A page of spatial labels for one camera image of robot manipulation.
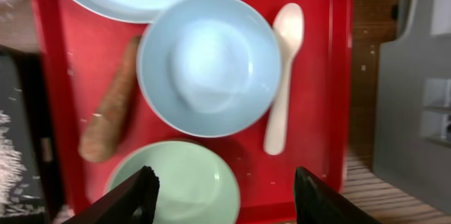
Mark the black waste tray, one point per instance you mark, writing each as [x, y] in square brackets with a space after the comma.
[24, 99]

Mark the light blue bowl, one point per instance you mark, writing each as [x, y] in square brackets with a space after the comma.
[209, 68]

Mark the red serving tray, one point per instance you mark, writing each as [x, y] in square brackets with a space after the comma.
[82, 50]

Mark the white plastic spoon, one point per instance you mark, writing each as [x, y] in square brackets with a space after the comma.
[288, 27]

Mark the clear plastic waste bin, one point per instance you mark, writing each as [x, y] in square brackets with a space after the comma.
[18, 25]

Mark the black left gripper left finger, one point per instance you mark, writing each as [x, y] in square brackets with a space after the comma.
[132, 201]

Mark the light green bowl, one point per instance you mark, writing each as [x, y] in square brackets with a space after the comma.
[196, 184]

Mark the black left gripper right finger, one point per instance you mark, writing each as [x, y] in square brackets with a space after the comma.
[317, 203]

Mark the grey dishwasher rack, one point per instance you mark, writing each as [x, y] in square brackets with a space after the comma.
[412, 139]

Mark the white rice pile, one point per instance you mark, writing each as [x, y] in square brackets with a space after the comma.
[12, 185]

